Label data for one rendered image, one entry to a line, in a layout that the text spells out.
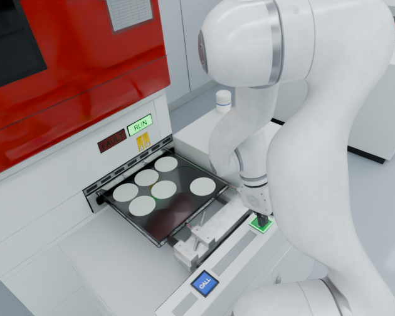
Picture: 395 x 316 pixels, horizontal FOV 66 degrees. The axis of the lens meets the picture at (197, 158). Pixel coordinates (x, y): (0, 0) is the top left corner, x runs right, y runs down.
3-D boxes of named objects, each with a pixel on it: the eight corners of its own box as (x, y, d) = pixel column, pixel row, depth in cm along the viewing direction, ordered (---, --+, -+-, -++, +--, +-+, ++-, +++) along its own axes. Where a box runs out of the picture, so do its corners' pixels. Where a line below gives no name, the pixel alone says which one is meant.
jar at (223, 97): (213, 111, 148) (212, 94, 142) (222, 106, 152) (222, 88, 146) (224, 116, 144) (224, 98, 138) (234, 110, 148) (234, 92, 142)
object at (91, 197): (93, 212, 120) (84, 195, 114) (173, 156, 143) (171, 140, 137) (94, 214, 119) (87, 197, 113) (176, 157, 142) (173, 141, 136)
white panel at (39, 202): (-1, 278, 104) (-78, 197, 79) (173, 157, 147) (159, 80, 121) (2, 283, 102) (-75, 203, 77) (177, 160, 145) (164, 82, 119)
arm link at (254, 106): (214, 103, 55) (219, 187, 80) (291, 75, 58) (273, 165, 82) (195, 74, 60) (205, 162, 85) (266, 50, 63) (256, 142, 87)
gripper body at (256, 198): (232, 178, 87) (239, 207, 92) (263, 188, 79) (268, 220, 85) (248, 164, 90) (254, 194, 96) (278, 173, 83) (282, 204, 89)
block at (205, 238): (191, 235, 104) (190, 230, 102) (198, 229, 105) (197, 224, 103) (208, 249, 99) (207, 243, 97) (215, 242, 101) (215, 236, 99)
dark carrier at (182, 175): (103, 195, 121) (102, 194, 120) (167, 152, 138) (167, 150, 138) (159, 242, 101) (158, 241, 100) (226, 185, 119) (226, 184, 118)
